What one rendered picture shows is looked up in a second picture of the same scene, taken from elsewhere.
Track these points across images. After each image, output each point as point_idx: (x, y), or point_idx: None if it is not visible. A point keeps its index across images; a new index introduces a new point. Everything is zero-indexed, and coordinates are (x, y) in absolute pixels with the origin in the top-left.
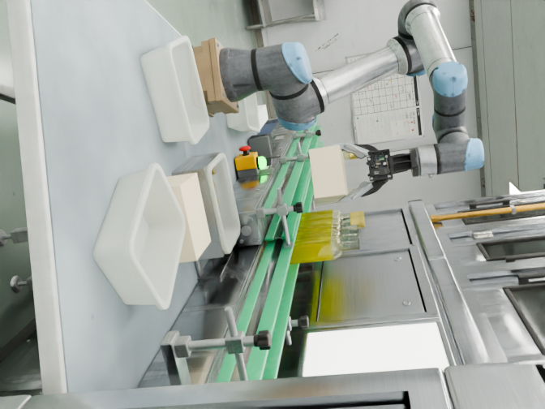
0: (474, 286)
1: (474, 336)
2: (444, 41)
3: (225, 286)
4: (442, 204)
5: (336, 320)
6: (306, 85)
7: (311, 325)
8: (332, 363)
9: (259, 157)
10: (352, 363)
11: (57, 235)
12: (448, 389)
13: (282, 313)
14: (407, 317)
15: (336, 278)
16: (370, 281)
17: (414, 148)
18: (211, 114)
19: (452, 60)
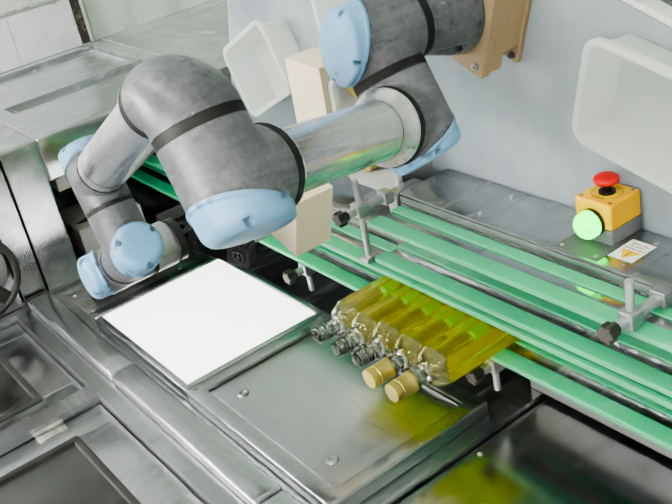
0: (193, 500)
1: (140, 392)
2: (97, 130)
3: (341, 196)
4: None
5: (301, 334)
6: (355, 91)
7: (323, 318)
8: (255, 305)
9: (583, 211)
10: (236, 313)
11: (231, 17)
12: (30, 137)
13: (308, 258)
14: (222, 372)
15: (384, 384)
16: (326, 401)
17: (164, 220)
18: (503, 53)
19: (83, 149)
